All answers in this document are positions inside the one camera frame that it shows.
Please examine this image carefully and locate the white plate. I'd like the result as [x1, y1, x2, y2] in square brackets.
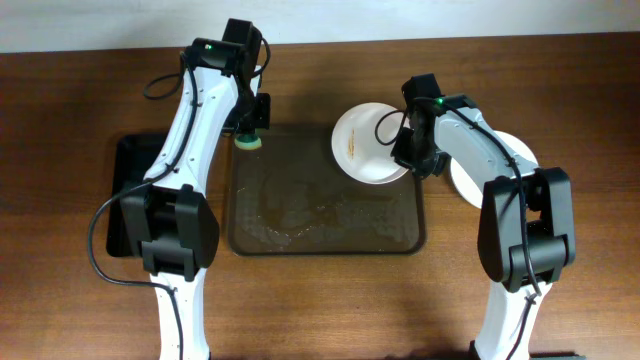
[449, 131, 538, 209]
[331, 102, 407, 185]

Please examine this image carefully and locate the green yellow sponge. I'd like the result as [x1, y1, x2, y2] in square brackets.
[234, 132, 262, 151]

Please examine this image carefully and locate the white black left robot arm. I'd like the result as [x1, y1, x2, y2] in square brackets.
[119, 19, 271, 359]

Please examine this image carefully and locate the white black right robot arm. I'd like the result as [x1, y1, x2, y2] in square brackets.
[391, 74, 576, 359]

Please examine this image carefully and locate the brown serving tray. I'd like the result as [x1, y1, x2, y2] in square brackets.
[226, 126, 427, 256]

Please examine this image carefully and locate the black rectangular tray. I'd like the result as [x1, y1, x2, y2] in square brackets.
[106, 133, 167, 258]

